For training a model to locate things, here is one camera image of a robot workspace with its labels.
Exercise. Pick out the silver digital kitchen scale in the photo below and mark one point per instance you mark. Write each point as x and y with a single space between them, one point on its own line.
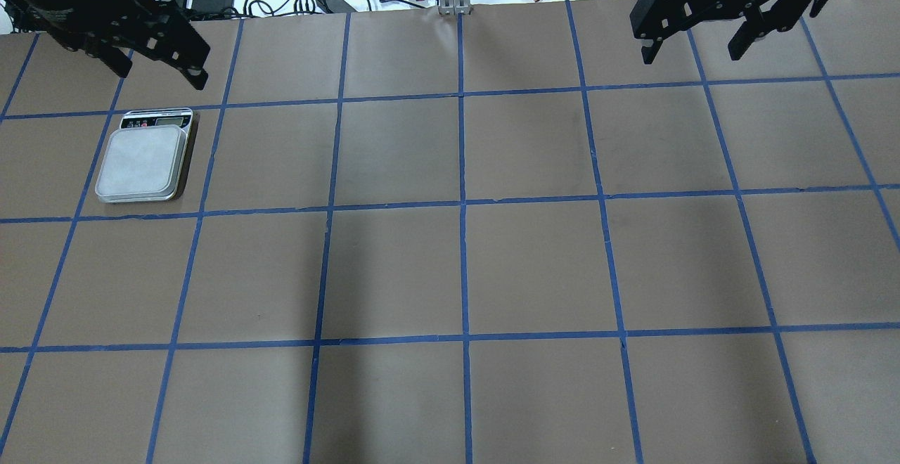
144 158

